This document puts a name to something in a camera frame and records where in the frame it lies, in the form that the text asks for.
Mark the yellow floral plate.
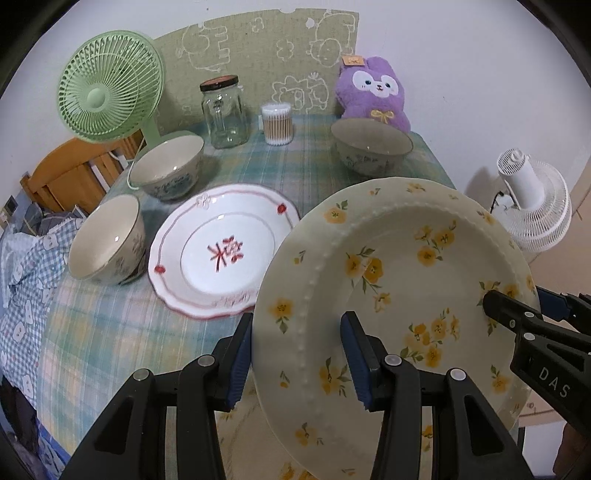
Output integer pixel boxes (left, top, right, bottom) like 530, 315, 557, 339
252, 178, 538, 479

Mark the grey-green bowl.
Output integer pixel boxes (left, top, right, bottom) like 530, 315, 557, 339
331, 118, 414, 178

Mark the cream bowl blue floral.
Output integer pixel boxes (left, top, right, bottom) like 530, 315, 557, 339
126, 133, 204, 201

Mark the white standing fan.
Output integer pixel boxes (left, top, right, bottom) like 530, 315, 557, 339
490, 148, 572, 253

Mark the plaid tablecloth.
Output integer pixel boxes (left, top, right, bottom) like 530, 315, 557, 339
38, 115, 455, 479

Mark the red pattern white plate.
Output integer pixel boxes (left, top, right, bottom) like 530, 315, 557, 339
147, 183, 300, 320

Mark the blue checkered blanket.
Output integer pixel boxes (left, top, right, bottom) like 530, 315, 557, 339
1, 213, 86, 405

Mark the purple plush bunny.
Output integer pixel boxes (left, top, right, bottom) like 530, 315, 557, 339
335, 55, 411, 133

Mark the cotton swab container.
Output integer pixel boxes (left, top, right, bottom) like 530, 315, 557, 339
260, 103, 294, 146

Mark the green cartoon placemat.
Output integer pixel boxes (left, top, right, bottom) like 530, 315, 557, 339
154, 8, 360, 133

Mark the glass jar black lid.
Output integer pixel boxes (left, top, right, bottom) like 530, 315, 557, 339
199, 75, 249, 149

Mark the green desk fan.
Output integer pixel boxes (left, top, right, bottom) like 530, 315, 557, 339
57, 30, 165, 163

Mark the wooden bed frame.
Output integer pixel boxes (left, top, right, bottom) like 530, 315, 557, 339
20, 131, 143, 213

